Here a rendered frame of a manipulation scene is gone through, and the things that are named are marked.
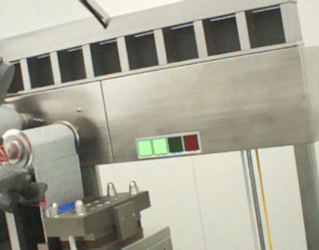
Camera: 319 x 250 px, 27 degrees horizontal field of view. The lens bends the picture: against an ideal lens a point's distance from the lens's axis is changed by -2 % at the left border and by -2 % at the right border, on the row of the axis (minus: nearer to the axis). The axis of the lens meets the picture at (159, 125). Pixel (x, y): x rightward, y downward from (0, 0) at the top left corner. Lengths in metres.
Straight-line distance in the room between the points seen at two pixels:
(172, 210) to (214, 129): 2.91
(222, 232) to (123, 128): 2.66
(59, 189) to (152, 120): 0.39
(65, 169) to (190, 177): 2.69
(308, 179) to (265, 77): 0.40
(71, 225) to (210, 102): 0.60
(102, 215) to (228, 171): 2.72
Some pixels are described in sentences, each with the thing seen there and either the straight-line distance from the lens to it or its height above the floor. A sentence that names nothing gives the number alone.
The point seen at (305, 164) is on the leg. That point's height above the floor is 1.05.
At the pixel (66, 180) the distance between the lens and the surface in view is 2.34.
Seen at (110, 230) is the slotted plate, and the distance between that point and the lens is 2.22.
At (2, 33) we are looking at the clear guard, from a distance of 2.68.
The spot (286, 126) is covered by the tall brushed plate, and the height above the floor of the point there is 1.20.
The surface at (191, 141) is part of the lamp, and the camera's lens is 2.24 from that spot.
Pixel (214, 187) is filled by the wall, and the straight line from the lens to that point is 4.88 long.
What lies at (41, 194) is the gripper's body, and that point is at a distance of 2.15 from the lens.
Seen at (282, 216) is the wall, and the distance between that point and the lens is 4.73.
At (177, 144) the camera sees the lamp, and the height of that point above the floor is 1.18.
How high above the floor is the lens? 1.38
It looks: 3 degrees down
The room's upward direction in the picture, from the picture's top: 9 degrees counter-clockwise
